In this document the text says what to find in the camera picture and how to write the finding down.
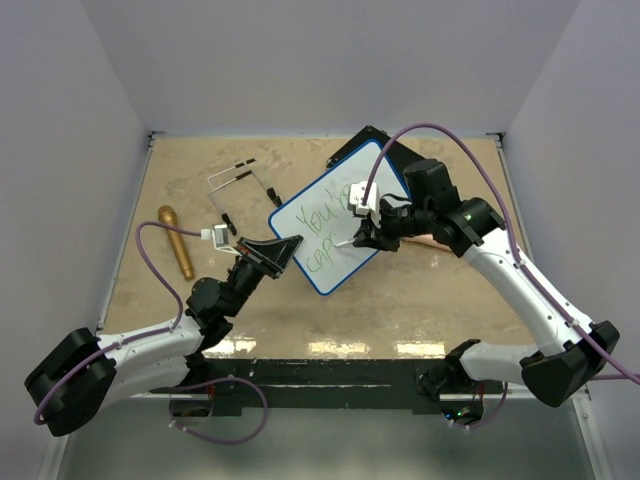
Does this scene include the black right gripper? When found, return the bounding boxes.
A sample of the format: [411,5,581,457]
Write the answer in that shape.
[354,198,434,252]

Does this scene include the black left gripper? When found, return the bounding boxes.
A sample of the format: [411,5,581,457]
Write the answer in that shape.
[224,234,302,318]

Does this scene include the white whiteboard marker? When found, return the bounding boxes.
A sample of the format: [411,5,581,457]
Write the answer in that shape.
[335,239,354,248]

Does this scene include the blue framed whiteboard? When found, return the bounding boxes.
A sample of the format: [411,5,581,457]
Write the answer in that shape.
[268,140,382,296]

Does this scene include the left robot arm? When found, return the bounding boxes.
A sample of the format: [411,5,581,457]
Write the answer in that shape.
[25,227,303,437]

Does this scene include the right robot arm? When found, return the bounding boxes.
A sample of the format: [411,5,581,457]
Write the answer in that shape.
[348,159,620,407]

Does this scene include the pink microphone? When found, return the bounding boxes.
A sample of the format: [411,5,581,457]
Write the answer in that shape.
[403,235,448,250]

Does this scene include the black hard case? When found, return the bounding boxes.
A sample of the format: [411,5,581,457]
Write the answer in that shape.
[325,125,422,173]

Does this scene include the gold microphone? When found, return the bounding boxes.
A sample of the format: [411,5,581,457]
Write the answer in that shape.
[158,205,195,281]

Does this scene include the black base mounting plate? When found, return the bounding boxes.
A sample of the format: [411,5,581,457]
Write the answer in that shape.
[153,359,503,417]

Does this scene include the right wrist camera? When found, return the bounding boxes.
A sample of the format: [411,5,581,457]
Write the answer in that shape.
[348,181,380,225]

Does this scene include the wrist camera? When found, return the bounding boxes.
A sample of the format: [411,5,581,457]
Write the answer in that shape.
[348,181,380,225]
[212,223,231,251]

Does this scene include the wire whiteboard stand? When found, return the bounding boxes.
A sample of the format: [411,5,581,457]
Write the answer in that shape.
[206,158,283,235]

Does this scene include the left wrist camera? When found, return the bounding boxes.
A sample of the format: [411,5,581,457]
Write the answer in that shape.
[212,223,231,251]

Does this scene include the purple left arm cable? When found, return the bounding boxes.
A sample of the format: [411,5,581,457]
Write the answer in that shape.
[32,221,214,426]

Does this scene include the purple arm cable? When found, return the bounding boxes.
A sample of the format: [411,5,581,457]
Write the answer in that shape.
[32,221,214,426]
[360,122,640,385]

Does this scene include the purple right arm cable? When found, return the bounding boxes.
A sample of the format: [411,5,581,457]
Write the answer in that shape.
[360,122,640,385]

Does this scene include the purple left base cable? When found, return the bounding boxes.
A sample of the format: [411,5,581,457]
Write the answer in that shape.
[168,374,270,445]

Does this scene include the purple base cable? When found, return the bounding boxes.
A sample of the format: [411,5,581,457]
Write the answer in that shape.
[447,384,510,431]
[168,374,270,445]

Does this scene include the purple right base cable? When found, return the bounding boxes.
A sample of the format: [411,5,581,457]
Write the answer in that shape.
[447,384,510,431]

